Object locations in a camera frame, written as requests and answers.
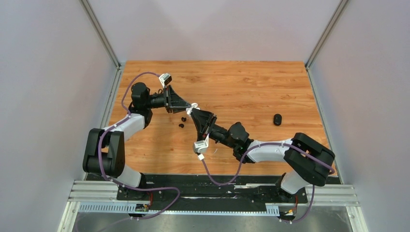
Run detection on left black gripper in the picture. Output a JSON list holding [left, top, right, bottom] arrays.
[[145, 85, 191, 114]]

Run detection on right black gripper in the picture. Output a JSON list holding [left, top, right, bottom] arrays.
[[192, 107, 236, 149]]

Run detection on white earbud charging case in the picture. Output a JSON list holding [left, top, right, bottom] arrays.
[[186, 102, 198, 116]]

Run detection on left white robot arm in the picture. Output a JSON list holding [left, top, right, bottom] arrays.
[[82, 82, 191, 200]]

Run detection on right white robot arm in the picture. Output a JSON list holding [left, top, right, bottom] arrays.
[[186, 107, 335, 202]]

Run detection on black oval case cover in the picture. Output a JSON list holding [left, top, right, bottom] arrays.
[[273, 114, 282, 126]]

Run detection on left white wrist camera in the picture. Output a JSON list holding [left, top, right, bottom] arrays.
[[159, 73, 172, 88]]

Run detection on left aluminium frame post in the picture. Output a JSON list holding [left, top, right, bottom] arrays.
[[80, 0, 124, 81]]

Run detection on aluminium frame post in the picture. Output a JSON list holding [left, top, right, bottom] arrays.
[[305, 0, 350, 71], [80, 0, 124, 81]]

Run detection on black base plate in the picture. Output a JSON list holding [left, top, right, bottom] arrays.
[[86, 173, 342, 213]]

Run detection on slotted cable duct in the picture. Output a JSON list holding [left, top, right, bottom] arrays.
[[78, 199, 280, 216]]

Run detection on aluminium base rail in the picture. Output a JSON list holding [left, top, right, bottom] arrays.
[[58, 181, 368, 232]]

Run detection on right aluminium frame post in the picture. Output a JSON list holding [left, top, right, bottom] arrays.
[[305, 0, 350, 71]]

